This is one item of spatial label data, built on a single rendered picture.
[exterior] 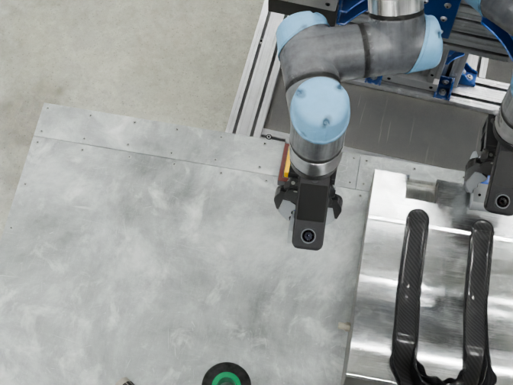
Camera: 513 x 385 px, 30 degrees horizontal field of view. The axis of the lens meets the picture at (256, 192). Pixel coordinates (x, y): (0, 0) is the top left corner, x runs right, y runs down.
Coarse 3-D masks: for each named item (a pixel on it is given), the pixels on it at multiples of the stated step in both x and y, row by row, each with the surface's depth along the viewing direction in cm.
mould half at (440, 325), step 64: (384, 192) 162; (448, 192) 162; (384, 256) 158; (448, 256) 158; (512, 256) 158; (384, 320) 150; (448, 320) 152; (512, 320) 153; (384, 384) 145; (512, 384) 144
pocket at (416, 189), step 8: (408, 184) 166; (416, 184) 165; (424, 184) 164; (432, 184) 164; (408, 192) 165; (416, 192) 165; (424, 192) 165; (432, 192) 165; (424, 200) 164; (432, 200) 164
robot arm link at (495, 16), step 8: (464, 0) 142; (472, 0) 140; (480, 0) 139; (488, 0) 138; (496, 0) 137; (504, 0) 137; (512, 0) 136; (480, 8) 140; (488, 8) 139; (496, 8) 138; (504, 8) 137; (512, 8) 137; (488, 16) 140; (496, 16) 139; (504, 16) 138; (512, 16) 137; (496, 24) 141; (504, 24) 139; (512, 24) 138; (512, 32) 139
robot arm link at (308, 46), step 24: (288, 24) 130; (312, 24) 129; (288, 48) 129; (312, 48) 127; (336, 48) 128; (360, 48) 128; (288, 72) 128; (312, 72) 126; (336, 72) 128; (360, 72) 130
